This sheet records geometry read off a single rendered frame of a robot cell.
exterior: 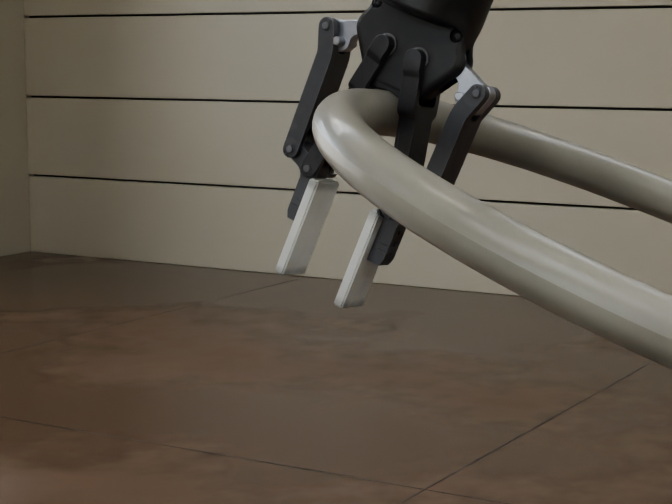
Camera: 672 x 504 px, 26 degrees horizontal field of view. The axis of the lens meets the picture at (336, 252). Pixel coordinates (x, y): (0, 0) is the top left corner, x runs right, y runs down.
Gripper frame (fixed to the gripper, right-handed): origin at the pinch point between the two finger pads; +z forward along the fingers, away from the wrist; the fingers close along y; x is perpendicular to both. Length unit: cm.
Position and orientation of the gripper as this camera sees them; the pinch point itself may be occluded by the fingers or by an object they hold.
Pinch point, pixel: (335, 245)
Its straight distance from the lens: 98.6
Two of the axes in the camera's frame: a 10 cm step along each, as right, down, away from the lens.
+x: 5.0, -0.3, 8.6
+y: 7.9, 4.2, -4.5
